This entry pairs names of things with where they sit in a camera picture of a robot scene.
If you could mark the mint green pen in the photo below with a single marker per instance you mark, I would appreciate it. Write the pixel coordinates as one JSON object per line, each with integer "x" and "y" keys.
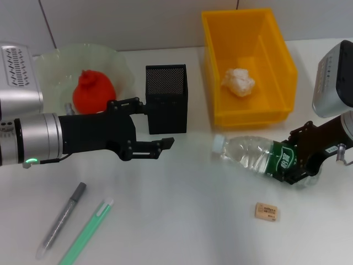
{"x": 91, "y": 226}

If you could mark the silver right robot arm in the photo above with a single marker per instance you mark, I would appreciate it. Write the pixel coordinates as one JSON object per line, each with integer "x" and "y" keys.
{"x": 348, "y": 124}

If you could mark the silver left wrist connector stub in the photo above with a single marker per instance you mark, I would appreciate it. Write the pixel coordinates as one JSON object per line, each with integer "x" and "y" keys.
{"x": 69, "y": 108}

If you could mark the translucent wavy fruit plate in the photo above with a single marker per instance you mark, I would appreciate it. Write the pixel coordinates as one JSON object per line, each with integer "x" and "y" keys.
{"x": 60, "y": 60}

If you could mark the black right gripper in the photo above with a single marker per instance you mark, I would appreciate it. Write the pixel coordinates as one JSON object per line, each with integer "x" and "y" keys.
{"x": 322, "y": 140}

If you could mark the black mesh pen holder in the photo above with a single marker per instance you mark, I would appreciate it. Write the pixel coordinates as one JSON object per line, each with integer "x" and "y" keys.
{"x": 166, "y": 82}

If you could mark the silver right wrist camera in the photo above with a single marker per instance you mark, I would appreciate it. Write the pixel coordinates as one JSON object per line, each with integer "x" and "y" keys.
{"x": 331, "y": 82}

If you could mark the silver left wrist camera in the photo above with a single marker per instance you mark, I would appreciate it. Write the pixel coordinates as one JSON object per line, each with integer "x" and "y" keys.
{"x": 16, "y": 66}

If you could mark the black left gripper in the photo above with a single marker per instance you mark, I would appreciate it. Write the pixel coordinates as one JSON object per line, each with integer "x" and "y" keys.
{"x": 96, "y": 132}

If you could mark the silver glitter pen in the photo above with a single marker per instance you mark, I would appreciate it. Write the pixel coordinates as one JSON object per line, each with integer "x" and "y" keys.
{"x": 64, "y": 212}

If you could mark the white paper ball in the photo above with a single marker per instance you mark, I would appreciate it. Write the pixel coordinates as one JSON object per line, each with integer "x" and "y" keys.
{"x": 238, "y": 81}

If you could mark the clear water bottle green label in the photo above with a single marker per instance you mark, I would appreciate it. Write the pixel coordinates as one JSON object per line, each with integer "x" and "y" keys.
{"x": 248, "y": 151}

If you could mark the yellow plastic bin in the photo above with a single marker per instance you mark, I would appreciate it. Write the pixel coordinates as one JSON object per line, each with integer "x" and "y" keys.
{"x": 242, "y": 36}

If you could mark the beige eraser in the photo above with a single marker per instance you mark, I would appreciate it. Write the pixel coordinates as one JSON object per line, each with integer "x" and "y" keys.
{"x": 266, "y": 212}

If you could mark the red-orange toy orange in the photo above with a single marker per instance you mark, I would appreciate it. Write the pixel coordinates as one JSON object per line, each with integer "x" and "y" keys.
{"x": 91, "y": 91}

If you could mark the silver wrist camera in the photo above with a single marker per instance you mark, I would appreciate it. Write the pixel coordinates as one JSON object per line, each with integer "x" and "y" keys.
{"x": 331, "y": 82}
{"x": 16, "y": 66}

